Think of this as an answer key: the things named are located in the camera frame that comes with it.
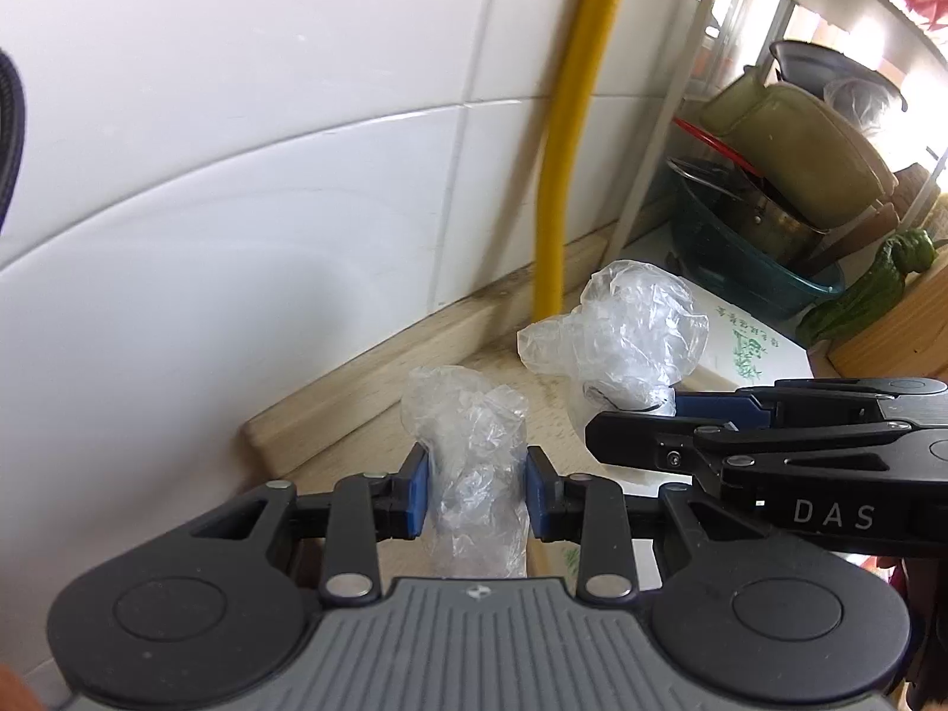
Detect clear plastic bag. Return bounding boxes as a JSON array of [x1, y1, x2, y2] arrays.
[[517, 260, 710, 428], [400, 366, 529, 578]]

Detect wooden knife block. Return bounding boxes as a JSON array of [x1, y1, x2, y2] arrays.
[[824, 191, 948, 381]]

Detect green pepper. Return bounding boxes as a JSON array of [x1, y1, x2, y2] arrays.
[[795, 228, 945, 348]]

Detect steel pot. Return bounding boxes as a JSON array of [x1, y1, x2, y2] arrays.
[[667, 158, 824, 267]]

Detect teal plastic basin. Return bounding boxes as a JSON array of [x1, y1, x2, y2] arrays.
[[665, 158, 845, 324]]

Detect olive green colander bowl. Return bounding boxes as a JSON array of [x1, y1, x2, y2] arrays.
[[699, 68, 896, 229]]

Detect steel bowl with bag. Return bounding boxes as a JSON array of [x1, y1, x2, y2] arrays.
[[770, 40, 908, 130]]

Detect white dish rack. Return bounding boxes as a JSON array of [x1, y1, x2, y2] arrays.
[[598, 0, 946, 258]]

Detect yellow gas hose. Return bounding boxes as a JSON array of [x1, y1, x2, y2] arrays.
[[533, 0, 638, 321]]

